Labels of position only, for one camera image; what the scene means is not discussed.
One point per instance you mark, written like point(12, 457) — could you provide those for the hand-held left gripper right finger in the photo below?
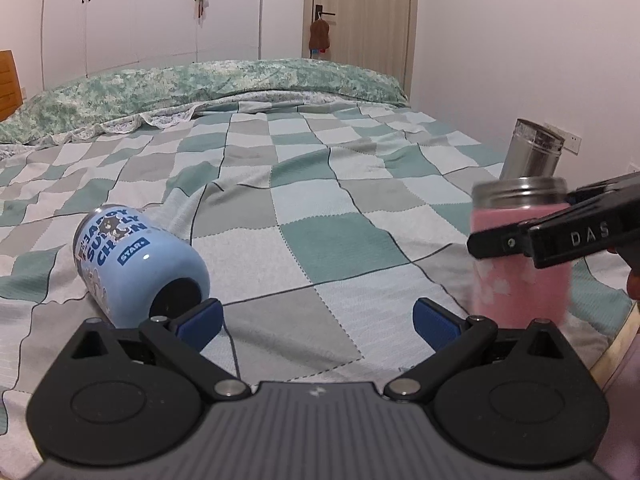
point(433, 322)

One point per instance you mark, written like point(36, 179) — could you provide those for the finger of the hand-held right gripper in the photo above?
point(520, 241)
point(607, 187)

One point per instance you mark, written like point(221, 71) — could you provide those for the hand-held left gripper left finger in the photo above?
point(202, 321)

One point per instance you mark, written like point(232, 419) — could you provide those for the pink cup with steel rim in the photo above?
point(520, 290)

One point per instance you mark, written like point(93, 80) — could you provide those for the light blue printed cup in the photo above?
point(135, 265)

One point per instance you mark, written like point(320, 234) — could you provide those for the stainless steel cup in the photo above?
point(530, 152)

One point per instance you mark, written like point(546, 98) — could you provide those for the person's right hand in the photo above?
point(633, 282)

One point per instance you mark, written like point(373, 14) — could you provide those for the checkered green grey blanket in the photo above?
point(320, 200)

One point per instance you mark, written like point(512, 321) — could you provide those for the green floral quilt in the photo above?
point(165, 87)

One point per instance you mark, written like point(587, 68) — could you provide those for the beige door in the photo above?
point(360, 10)

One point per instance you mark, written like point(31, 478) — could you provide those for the wooden headboard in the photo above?
point(9, 85)

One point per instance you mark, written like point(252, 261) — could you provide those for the white wardrobe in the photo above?
point(145, 10)

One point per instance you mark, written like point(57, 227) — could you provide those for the white wall socket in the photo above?
point(567, 138)

